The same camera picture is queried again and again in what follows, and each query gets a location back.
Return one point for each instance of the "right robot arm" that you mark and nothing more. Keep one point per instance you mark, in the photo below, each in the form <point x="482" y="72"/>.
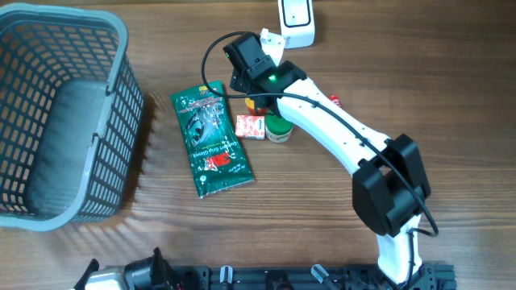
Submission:
<point x="389" y="181"/>

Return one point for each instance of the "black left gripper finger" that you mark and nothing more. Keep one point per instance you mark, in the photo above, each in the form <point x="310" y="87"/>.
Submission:
<point x="82" y="282"/>
<point x="158" y="273"/>

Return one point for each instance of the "green glove package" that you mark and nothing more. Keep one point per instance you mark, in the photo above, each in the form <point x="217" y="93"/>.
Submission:
<point x="217" y="158"/>

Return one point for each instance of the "small red white box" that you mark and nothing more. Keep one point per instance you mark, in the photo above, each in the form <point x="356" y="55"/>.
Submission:
<point x="250" y="127"/>

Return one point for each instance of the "grey plastic basket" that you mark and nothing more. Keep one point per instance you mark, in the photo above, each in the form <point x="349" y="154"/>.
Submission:
<point x="71" y="110"/>

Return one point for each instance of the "red sriracha bottle green cap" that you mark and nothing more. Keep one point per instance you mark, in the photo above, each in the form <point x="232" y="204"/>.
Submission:
<point x="253" y="108"/>

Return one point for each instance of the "green lid jar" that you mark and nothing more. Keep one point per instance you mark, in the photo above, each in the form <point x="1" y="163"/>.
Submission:
<point x="277" y="129"/>

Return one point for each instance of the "white barcode scanner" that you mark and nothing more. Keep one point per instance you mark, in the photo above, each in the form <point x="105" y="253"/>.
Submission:
<point x="297" y="22"/>

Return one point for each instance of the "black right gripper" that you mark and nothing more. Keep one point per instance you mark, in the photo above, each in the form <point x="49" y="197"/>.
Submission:
<point x="239" y="84"/>

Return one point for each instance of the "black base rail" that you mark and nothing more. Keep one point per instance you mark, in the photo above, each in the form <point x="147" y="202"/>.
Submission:
<point x="433" y="276"/>

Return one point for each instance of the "red stick sachet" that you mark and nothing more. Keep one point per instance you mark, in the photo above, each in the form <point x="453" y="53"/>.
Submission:
<point x="335" y="99"/>

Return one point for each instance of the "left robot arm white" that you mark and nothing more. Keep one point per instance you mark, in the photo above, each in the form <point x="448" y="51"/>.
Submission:
<point x="137" y="275"/>

